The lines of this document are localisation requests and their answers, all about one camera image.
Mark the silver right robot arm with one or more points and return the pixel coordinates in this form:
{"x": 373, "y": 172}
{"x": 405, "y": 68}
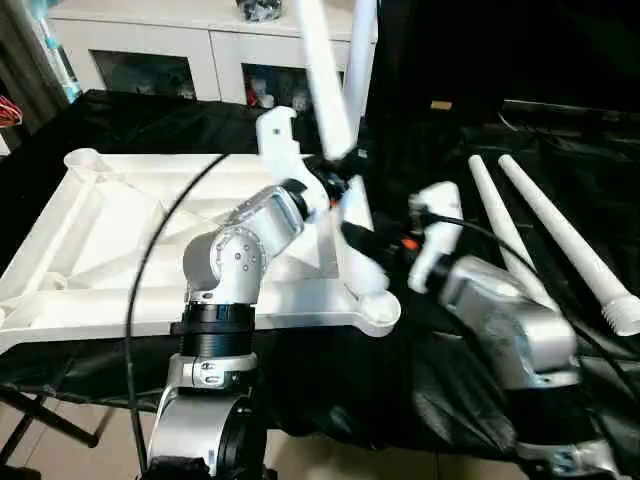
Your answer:
{"x": 515, "y": 325}

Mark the white plastic table leg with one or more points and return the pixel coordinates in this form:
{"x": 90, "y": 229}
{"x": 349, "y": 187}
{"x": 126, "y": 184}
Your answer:
{"x": 325, "y": 90}
{"x": 565, "y": 235}
{"x": 361, "y": 60}
{"x": 505, "y": 230}

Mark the black glossy mat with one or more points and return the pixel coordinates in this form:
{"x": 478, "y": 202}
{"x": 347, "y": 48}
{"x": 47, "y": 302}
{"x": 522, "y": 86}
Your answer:
{"x": 375, "y": 390}

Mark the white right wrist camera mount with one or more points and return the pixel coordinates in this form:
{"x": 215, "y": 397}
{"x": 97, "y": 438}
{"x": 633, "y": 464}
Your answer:
{"x": 440, "y": 225}

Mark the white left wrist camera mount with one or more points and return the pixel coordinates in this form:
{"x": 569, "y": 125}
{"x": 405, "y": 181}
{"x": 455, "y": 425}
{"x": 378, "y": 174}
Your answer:
{"x": 280, "y": 145}

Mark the black folding stand frame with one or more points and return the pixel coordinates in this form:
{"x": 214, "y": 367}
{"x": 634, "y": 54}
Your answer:
{"x": 45, "y": 415}

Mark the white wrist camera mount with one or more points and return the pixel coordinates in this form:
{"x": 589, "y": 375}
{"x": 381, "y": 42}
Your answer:
{"x": 280, "y": 145}
{"x": 440, "y": 225}

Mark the small tan label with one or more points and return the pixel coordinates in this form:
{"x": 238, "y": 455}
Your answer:
{"x": 441, "y": 105}

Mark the red patterned cloth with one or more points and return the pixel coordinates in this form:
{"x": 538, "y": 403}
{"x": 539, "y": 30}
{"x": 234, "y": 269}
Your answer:
{"x": 9, "y": 112}

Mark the white plastic table top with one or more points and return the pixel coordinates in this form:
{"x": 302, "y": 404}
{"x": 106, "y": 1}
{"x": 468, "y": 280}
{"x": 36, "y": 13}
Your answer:
{"x": 125, "y": 240}

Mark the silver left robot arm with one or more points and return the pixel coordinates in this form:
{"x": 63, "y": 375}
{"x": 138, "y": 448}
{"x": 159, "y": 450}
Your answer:
{"x": 235, "y": 250}

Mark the white cabinet with glass doors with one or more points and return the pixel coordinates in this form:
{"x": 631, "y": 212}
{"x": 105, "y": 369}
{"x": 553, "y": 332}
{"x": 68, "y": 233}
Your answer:
{"x": 175, "y": 45}

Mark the grey curtain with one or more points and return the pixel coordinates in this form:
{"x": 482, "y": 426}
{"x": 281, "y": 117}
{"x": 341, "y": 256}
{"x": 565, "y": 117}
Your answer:
{"x": 20, "y": 60}

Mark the blue and clear plastic wrap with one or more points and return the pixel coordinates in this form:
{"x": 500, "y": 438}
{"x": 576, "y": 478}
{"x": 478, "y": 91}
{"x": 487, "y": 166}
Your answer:
{"x": 60, "y": 60}

